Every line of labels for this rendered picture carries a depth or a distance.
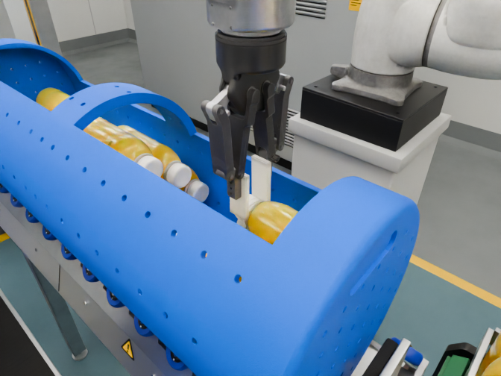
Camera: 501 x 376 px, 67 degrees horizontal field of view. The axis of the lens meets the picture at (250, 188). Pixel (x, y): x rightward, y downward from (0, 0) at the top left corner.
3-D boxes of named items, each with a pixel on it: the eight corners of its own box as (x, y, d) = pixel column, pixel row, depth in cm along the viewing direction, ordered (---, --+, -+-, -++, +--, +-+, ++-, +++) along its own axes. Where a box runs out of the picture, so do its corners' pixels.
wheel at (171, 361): (181, 326, 53) (171, 328, 52) (203, 346, 51) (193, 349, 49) (168, 354, 54) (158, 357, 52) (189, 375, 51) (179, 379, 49)
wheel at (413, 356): (391, 333, 51) (384, 346, 51) (425, 353, 49) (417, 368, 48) (394, 335, 55) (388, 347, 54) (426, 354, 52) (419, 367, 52)
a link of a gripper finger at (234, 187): (241, 163, 46) (224, 172, 44) (241, 197, 49) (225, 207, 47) (232, 159, 47) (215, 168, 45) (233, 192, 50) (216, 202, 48)
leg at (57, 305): (83, 345, 157) (33, 230, 121) (90, 353, 154) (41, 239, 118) (69, 354, 154) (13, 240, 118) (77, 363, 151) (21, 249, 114)
